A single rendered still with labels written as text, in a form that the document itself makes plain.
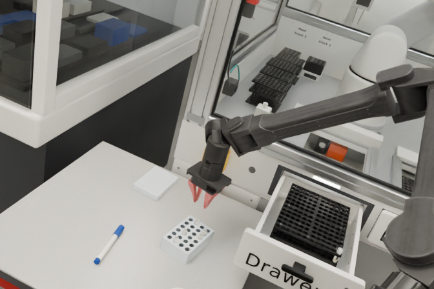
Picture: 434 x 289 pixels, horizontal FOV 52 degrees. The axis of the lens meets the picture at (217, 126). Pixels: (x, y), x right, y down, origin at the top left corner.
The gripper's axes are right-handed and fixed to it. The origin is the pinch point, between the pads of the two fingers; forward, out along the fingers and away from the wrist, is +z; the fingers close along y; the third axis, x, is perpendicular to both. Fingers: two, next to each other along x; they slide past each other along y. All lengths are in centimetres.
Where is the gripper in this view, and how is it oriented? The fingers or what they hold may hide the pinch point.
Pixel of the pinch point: (201, 202)
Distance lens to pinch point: 119.5
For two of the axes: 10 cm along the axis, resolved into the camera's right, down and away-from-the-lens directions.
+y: -8.1, -4.5, 3.8
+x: -5.4, 2.9, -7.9
